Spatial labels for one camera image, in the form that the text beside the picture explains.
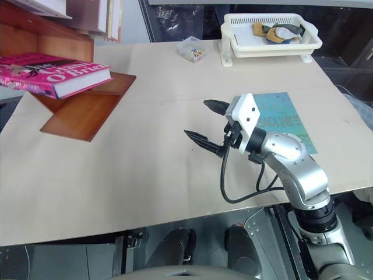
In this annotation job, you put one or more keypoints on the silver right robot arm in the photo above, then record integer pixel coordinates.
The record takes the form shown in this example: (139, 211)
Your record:
(303, 172)

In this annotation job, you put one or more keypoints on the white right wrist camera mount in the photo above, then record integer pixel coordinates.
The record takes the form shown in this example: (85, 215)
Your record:
(246, 112)

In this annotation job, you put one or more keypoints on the white plastic basket rack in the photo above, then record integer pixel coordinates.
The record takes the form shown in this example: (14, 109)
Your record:
(262, 48)

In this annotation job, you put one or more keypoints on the dark rounded shape with red spot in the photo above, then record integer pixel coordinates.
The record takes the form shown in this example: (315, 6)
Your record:
(240, 245)

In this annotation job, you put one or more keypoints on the brown wooden bookshelf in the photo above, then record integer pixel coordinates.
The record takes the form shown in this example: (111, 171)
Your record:
(83, 116)

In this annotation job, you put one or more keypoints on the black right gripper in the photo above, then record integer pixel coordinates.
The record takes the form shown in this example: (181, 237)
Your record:
(233, 135)

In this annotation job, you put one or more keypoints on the dark green cloth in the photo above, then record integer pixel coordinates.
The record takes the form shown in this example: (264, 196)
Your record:
(288, 28)

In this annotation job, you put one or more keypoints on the grey crumpled fabric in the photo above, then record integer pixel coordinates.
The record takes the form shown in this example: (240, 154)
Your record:
(361, 111)

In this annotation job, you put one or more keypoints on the teal hardcover book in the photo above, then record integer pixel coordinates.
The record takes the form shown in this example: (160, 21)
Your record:
(279, 108)

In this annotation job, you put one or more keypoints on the pink paperback book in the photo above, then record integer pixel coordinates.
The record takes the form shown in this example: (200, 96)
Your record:
(43, 74)

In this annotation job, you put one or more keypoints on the mustard yellow cloth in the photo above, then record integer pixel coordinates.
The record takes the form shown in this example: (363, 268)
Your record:
(272, 35)

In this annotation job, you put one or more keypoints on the white grey cloth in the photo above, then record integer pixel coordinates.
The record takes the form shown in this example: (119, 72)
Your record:
(285, 33)

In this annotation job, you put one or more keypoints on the clear plastic box of small parts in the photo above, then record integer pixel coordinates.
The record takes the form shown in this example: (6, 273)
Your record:
(192, 49)

